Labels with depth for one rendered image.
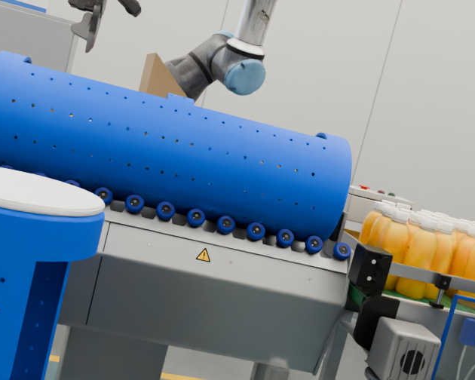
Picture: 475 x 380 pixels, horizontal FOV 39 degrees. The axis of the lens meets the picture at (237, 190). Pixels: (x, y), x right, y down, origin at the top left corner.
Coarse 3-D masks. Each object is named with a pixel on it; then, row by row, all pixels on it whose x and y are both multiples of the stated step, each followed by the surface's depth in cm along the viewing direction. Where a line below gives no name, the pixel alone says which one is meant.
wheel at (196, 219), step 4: (196, 208) 161; (188, 212) 160; (192, 212) 160; (196, 212) 160; (200, 212) 161; (188, 216) 159; (192, 216) 160; (196, 216) 160; (200, 216) 160; (204, 216) 160; (188, 220) 159; (192, 220) 159; (196, 220) 159; (200, 220) 160; (204, 220) 160; (192, 224) 159; (196, 224) 159; (200, 224) 159
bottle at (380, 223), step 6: (384, 216) 172; (390, 216) 171; (378, 222) 172; (384, 222) 171; (372, 228) 173; (378, 228) 171; (372, 234) 172; (378, 234) 171; (372, 240) 172; (378, 240) 171
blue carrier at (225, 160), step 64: (0, 64) 151; (0, 128) 148; (64, 128) 150; (128, 128) 153; (192, 128) 156; (256, 128) 161; (128, 192) 159; (192, 192) 157; (256, 192) 158; (320, 192) 160
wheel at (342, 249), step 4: (336, 244) 166; (340, 244) 167; (344, 244) 167; (336, 248) 166; (340, 248) 166; (344, 248) 166; (348, 248) 167; (336, 252) 165; (340, 252) 166; (344, 252) 166; (348, 252) 166; (336, 256) 166; (340, 256) 165; (344, 256) 165; (348, 256) 166
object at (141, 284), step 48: (144, 240) 157; (96, 288) 159; (144, 288) 160; (192, 288) 160; (240, 288) 161; (288, 288) 163; (336, 288) 165; (144, 336) 166; (192, 336) 167; (240, 336) 168; (288, 336) 168
